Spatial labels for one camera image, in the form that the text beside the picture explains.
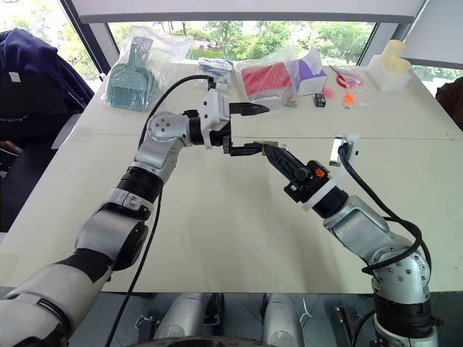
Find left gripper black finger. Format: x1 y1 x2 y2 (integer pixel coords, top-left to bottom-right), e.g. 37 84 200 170
229 102 271 117
229 142 267 157

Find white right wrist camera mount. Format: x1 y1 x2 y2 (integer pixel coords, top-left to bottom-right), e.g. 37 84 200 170
301 133 361 213

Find clear bag of small parts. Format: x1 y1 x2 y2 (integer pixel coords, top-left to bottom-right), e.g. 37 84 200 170
341 81 379 111

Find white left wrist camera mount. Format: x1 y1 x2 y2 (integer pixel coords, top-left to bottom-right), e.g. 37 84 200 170
201 88 232 150

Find purple white tissue box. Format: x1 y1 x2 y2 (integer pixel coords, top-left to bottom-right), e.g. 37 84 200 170
294 46 328 98

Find white roller blind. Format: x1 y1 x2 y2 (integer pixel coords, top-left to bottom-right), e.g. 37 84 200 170
68 0 428 25

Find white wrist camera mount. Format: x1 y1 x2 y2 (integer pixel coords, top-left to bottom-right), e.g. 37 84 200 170
301 133 361 213
201 88 232 150

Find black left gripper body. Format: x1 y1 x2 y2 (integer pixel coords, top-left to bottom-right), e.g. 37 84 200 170
209 121 234 155

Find silver rounded robot leg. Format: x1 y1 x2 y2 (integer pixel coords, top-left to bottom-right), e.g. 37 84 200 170
153 291 218 340
261 292 304 345

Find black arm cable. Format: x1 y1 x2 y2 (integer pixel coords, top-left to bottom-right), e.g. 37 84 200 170
103 74 217 347
338 140 433 275

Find small metal bracket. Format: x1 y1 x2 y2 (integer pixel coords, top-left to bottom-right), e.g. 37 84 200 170
135 313 161 332
334 305 359 328

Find blue white packet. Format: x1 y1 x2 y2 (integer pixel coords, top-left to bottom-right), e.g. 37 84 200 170
197 57 235 93

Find brown object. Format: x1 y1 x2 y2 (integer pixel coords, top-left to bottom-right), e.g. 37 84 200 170
435 76 463 132

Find dark blue jacket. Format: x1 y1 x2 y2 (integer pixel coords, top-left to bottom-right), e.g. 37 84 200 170
0 27 95 124

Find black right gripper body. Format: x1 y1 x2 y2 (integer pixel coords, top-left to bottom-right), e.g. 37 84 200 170
284 160 332 204

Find black chair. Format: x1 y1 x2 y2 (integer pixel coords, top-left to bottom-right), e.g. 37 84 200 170
0 110 85 233

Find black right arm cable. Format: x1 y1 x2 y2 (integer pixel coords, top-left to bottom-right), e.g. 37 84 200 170
338 140 433 275

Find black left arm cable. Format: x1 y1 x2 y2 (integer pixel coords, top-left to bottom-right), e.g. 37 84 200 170
103 74 217 347

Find white holder with cream cylinders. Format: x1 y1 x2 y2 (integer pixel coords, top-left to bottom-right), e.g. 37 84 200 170
368 38 414 92

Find green dustpan set in bag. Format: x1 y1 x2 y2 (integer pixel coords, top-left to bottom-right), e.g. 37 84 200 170
99 25 192 113

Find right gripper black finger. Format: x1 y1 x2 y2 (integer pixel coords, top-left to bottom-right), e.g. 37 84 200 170
263 144 310 171
263 145 302 181

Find red box in plastic bag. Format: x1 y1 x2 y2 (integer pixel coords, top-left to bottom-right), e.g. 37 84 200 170
234 48 301 111

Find red handled scissors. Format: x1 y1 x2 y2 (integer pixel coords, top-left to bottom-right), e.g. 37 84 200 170
328 65 362 90

